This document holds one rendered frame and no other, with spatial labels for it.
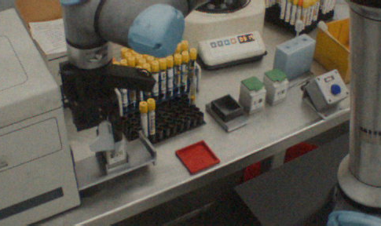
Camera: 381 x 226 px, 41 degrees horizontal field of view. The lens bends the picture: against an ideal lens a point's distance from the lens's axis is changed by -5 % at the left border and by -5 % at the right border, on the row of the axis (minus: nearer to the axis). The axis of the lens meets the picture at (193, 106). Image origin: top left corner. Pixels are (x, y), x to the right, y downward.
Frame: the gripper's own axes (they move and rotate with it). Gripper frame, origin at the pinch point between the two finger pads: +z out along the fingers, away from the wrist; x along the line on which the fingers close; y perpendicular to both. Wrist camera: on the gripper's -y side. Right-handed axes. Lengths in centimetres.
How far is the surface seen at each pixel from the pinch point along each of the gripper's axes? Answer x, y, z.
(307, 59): -7, -55, 4
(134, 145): -2.0, -5.6, 5.6
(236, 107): -3.2, -31.3, 7.3
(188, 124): -4.2, -19.6, 8.0
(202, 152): 3.2, -18.5, 9.4
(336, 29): -12, -69, 2
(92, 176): 1.6, 5.2, 5.6
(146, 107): -4.4, -9.7, -0.9
